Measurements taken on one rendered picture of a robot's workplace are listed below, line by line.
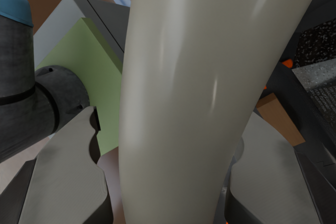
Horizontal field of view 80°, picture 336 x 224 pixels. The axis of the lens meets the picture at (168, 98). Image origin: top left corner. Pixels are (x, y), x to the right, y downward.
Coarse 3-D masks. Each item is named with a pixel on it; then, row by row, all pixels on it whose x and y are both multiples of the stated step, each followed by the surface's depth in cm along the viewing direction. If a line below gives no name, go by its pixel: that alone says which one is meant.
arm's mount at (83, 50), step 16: (80, 32) 49; (96, 32) 50; (64, 48) 52; (80, 48) 51; (96, 48) 49; (48, 64) 55; (64, 64) 54; (80, 64) 52; (96, 64) 51; (112, 64) 49; (96, 80) 52; (112, 80) 51; (96, 96) 54; (112, 96) 52; (112, 112) 54; (112, 128) 55; (112, 144) 57
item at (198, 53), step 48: (144, 0) 3; (192, 0) 3; (240, 0) 2; (288, 0) 3; (144, 48) 3; (192, 48) 3; (240, 48) 3; (144, 96) 3; (192, 96) 3; (240, 96) 3; (144, 144) 4; (192, 144) 4; (144, 192) 4; (192, 192) 4
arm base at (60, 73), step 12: (36, 72) 51; (48, 72) 53; (60, 72) 51; (72, 72) 53; (36, 84) 46; (48, 84) 48; (60, 84) 49; (72, 84) 51; (48, 96) 46; (60, 96) 48; (72, 96) 51; (84, 96) 53; (60, 108) 48; (72, 108) 52; (60, 120) 49
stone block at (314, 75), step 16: (304, 16) 95; (320, 16) 70; (304, 32) 62; (320, 32) 58; (288, 48) 73; (304, 48) 61; (320, 48) 57; (288, 64) 68; (304, 64) 60; (320, 64) 56; (304, 80) 63; (320, 80) 59; (304, 96) 78; (320, 96) 61; (320, 112) 65
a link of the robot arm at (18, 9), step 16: (0, 0) 29; (16, 0) 32; (0, 16) 30; (16, 16) 32; (0, 32) 31; (16, 32) 33; (32, 32) 37; (0, 48) 31; (16, 48) 34; (32, 48) 38; (0, 64) 32; (16, 64) 34; (32, 64) 39; (0, 80) 33; (16, 80) 35; (32, 80) 40; (0, 96) 34
